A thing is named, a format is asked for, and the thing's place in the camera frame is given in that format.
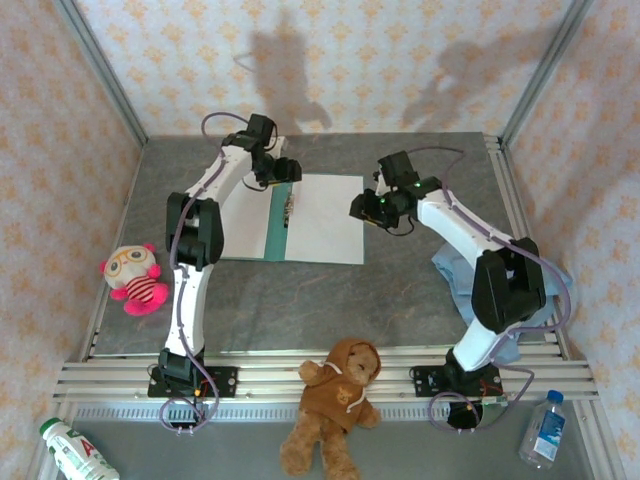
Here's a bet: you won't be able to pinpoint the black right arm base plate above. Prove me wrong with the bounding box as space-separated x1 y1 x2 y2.
409 364 502 400

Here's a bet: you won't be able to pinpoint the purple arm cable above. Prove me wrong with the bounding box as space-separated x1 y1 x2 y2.
407 145 572 436
159 112 251 437

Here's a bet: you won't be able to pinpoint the aluminium side rail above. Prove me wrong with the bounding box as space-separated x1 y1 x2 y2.
82 139 146 361
482 132 569 359

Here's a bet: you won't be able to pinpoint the pink white plush doll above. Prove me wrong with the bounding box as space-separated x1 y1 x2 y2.
98 243 170 317

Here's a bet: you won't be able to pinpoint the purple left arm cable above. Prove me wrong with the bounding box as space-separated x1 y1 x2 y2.
159 112 251 437

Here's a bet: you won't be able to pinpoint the aluminium rail beams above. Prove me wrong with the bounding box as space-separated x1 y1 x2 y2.
52 344 599 404

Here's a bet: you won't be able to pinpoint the white green drink bottle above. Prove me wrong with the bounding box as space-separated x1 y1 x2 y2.
39 417 121 480

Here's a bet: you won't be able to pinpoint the green circuit board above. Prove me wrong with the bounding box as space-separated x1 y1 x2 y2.
480 396 510 417

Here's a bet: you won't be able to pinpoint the grey slotted cable duct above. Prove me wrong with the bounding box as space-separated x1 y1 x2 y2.
74 405 451 424

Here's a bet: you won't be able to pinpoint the brown hooded teddy bear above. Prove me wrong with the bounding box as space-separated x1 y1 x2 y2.
278 338 384 480

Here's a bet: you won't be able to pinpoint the green file folder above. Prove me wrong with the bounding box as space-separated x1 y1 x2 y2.
263 180 296 263

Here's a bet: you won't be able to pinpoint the clear plastic water bottle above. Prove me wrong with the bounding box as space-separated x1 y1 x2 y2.
518 389 568 471

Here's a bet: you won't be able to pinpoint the aluminium frame post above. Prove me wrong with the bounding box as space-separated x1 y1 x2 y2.
499 0 594 147
52 0 150 147

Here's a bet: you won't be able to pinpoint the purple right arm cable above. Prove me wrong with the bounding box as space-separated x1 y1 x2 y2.
407 145 572 436

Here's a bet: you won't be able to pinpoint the light blue cloth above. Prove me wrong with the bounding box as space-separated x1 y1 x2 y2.
430 243 574 361

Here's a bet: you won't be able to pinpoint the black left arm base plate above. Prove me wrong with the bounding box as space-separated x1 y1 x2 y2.
147 366 239 400

